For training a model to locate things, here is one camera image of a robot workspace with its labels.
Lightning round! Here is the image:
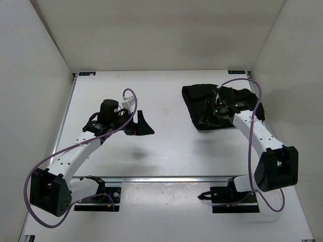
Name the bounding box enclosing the left corner label sticker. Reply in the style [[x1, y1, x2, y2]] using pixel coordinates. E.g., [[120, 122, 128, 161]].
[[78, 72, 96, 76]]

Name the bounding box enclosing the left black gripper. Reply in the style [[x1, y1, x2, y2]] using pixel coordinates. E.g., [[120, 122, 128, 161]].
[[112, 108, 155, 133]]

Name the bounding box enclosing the aluminium front rail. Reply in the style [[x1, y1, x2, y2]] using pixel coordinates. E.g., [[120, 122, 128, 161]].
[[72, 176, 234, 184]]

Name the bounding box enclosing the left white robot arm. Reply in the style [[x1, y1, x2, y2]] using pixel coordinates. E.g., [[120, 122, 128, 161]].
[[24, 97, 154, 217]]

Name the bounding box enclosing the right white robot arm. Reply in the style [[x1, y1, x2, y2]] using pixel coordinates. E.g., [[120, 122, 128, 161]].
[[199, 100, 298, 202]]

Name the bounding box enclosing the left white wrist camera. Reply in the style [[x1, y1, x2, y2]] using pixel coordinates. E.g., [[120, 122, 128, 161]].
[[121, 96, 135, 113]]

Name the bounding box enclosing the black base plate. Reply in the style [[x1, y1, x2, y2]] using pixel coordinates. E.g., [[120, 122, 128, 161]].
[[197, 184, 260, 214], [74, 183, 122, 212]]

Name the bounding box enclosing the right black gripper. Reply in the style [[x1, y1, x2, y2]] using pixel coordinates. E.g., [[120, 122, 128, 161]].
[[199, 100, 226, 127]]

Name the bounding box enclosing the corner label sticker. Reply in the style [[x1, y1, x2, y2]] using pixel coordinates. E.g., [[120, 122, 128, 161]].
[[78, 72, 96, 76], [228, 70, 246, 75]]

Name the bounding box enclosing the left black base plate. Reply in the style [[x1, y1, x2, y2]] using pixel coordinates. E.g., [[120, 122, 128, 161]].
[[74, 183, 122, 212]]

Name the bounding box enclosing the black pleated skirt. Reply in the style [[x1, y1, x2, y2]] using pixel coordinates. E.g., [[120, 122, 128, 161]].
[[182, 84, 258, 131]]

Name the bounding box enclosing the right corner label sticker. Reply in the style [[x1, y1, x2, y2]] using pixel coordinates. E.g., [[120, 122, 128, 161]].
[[228, 70, 246, 75]]

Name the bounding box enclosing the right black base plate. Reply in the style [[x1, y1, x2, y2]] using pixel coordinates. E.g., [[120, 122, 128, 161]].
[[197, 184, 260, 214]]

